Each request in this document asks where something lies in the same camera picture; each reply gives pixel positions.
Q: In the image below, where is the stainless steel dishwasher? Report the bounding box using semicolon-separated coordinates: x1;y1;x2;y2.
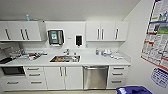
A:
82;65;110;91

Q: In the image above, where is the blue dish soap bottle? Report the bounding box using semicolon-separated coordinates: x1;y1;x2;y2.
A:
95;48;100;56

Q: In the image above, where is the small white cup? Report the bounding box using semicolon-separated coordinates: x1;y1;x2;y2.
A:
99;49;104;56

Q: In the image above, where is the chrome sink faucet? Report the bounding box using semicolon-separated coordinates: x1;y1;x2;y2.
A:
63;48;71;56

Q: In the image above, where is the steel sink basin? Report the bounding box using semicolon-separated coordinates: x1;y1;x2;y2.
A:
49;54;82;64

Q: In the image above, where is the stack of white plates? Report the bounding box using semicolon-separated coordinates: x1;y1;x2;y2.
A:
102;48;114;57

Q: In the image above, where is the steel paper towel dispenser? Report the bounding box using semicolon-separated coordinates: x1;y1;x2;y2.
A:
47;29;65;47

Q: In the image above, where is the white two-door sink cabinet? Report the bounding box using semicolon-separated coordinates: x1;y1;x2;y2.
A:
44;65;83;91

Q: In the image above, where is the dish rack with utensils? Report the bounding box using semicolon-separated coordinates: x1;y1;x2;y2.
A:
18;49;48;62

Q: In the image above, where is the small blue bottle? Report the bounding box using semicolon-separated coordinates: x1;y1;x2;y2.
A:
25;13;31;23

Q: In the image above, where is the blue lidded waste bin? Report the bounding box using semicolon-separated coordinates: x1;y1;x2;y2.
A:
115;85;154;94

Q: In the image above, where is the black built-in microwave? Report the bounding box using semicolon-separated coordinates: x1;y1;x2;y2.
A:
0;65;26;77

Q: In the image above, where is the white wide base drawer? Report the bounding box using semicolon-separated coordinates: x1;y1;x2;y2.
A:
0;76;27;92

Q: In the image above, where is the large red-edged wall poster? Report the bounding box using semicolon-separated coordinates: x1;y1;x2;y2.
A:
140;0;168;71

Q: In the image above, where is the small blue wall notice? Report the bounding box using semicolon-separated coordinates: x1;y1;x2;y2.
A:
150;66;168;89

